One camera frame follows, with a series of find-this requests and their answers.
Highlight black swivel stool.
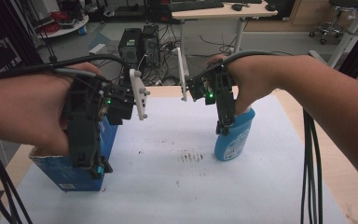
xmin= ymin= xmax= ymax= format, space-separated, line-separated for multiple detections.
xmin=309 ymin=0 xmax=358 ymax=46

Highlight black keyboard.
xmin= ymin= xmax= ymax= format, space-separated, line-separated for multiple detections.
xmin=167 ymin=0 xmax=225 ymax=13

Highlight tangle of floor cables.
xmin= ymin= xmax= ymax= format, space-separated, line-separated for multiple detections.
xmin=105 ymin=24 xmax=246 ymax=87

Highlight person's right hand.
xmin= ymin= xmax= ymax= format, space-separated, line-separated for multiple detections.
xmin=205 ymin=54 xmax=282 ymax=115

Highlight left gripper black cable bundle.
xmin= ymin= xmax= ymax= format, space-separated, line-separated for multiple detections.
xmin=0 ymin=53 xmax=129 ymax=224

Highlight gripper black cable bundle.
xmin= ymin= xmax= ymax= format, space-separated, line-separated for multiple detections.
xmin=195 ymin=49 xmax=324 ymax=224
xmin=0 ymin=53 xmax=129 ymax=224

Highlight person's left hand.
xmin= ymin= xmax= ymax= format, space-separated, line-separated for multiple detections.
xmin=23 ymin=62 xmax=102 ymax=156

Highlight right gripper black cable bundle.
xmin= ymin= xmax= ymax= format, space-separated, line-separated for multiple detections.
xmin=195 ymin=49 xmax=324 ymax=224

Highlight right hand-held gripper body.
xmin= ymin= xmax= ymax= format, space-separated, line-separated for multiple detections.
xmin=176 ymin=47 xmax=236 ymax=126

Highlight blue cardboard box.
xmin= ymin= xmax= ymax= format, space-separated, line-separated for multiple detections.
xmin=28 ymin=116 xmax=119 ymax=192

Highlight black computer tower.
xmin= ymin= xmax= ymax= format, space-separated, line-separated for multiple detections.
xmin=117 ymin=27 xmax=144 ymax=68
xmin=141 ymin=23 xmax=161 ymax=68

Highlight blue plastic bottle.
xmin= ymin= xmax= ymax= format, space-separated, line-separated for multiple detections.
xmin=213 ymin=106 xmax=256 ymax=162

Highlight red cable coil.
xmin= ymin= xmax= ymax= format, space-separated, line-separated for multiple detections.
xmin=39 ymin=11 xmax=72 ymax=35

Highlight white foam mat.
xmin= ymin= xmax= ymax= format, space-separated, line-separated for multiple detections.
xmin=0 ymin=93 xmax=350 ymax=224

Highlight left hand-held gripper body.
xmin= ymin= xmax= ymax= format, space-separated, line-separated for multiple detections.
xmin=62 ymin=68 xmax=151 ymax=169

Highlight white metal stand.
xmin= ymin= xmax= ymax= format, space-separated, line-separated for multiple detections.
xmin=309 ymin=0 xmax=358 ymax=68

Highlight white power strip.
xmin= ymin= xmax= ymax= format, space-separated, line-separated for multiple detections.
xmin=88 ymin=43 xmax=107 ymax=56

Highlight round white table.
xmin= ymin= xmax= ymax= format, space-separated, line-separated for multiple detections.
xmin=36 ymin=13 xmax=90 ymax=40

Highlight light wooden desk white legs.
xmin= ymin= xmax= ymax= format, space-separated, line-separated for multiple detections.
xmin=171 ymin=0 xmax=279 ymax=78

